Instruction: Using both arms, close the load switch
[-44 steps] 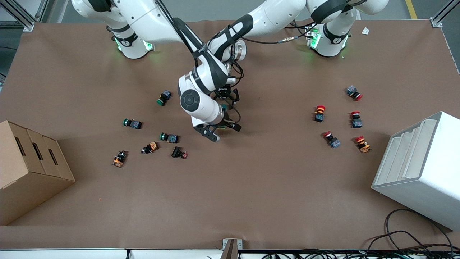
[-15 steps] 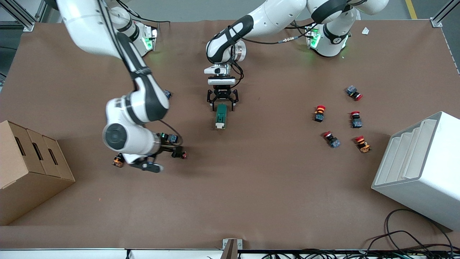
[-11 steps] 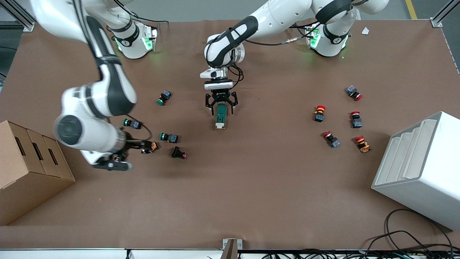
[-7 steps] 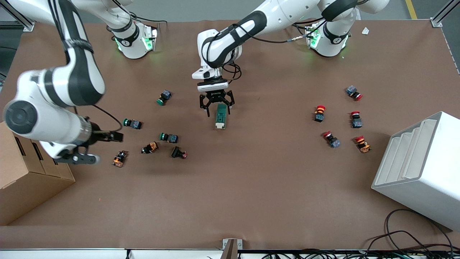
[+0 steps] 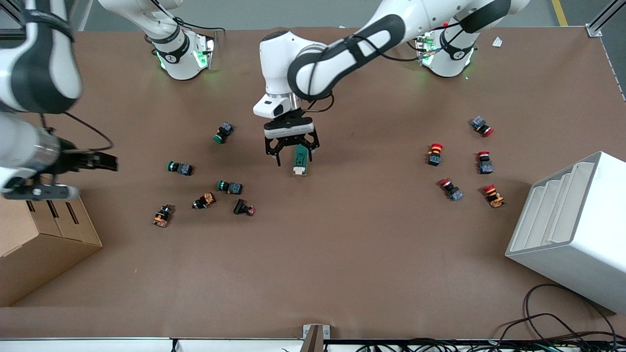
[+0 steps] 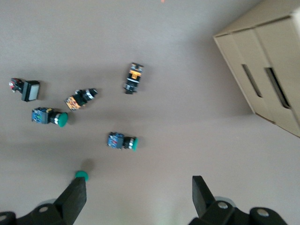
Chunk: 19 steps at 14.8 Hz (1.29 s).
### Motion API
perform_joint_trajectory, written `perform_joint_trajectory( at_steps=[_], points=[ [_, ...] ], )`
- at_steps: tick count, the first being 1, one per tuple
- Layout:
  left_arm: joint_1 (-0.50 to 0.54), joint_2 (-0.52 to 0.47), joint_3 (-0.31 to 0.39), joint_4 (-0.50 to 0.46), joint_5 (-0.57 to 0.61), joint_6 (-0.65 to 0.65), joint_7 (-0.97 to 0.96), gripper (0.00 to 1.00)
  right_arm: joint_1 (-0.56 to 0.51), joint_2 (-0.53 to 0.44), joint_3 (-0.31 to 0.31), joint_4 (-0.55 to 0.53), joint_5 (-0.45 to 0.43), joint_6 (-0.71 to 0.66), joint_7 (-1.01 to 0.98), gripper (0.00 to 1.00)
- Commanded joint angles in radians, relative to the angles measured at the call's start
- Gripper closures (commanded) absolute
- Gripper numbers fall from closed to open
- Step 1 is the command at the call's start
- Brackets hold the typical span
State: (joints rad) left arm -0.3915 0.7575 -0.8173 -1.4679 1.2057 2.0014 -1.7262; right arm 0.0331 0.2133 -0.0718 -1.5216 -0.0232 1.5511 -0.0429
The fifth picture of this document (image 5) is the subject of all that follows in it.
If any grey metal bracket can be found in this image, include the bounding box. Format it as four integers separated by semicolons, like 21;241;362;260
302;324;331;352

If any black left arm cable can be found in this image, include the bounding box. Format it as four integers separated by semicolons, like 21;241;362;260
301;22;471;114

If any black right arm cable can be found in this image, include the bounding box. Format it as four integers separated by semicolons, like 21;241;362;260
40;0;226;154

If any green load switch white handle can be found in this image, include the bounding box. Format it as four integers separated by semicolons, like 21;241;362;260
292;146;310;176

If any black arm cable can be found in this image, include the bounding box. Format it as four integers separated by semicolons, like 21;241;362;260
40;0;226;154
301;22;471;114

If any aluminium profile post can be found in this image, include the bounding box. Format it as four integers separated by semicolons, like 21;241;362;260
585;0;626;38

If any black looped cable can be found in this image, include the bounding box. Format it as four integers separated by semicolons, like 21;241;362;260
523;283;620;351

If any black push button orange block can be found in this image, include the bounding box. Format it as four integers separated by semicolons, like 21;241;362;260
152;204;174;228
192;192;217;210

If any white table edge rail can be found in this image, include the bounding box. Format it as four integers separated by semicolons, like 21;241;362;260
0;337;626;352

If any white stepped plastic bin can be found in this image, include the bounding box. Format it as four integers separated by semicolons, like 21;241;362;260
505;151;626;314

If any brown cardboard box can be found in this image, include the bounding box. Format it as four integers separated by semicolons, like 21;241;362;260
0;193;103;308

